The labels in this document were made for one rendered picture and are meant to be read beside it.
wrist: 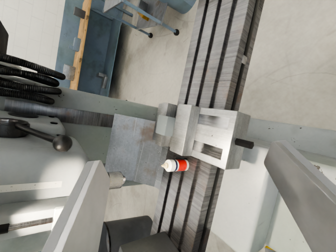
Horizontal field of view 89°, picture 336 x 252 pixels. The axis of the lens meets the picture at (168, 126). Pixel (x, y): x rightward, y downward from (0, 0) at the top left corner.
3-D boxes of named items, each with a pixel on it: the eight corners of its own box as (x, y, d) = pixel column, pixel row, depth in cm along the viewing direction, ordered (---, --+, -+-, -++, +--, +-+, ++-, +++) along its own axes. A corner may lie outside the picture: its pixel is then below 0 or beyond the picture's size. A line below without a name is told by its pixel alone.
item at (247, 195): (290, 150, 55) (275, 149, 48) (263, 250, 58) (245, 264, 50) (185, 123, 94) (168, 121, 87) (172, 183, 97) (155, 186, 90)
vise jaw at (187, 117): (201, 107, 51) (191, 104, 49) (191, 156, 52) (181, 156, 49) (187, 106, 56) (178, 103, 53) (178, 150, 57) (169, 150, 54)
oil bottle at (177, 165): (190, 161, 61) (166, 162, 55) (188, 172, 62) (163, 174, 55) (183, 157, 65) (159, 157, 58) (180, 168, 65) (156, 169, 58)
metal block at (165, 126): (182, 119, 55) (167, 116, 52) (178, 137, 56) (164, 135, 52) (172, 117, 60) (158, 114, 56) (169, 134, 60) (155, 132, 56)
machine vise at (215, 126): (251, 115, 46) (228, 107, 39) (239, 169, 47) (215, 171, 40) (171, 106, 74) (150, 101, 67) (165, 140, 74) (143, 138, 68)
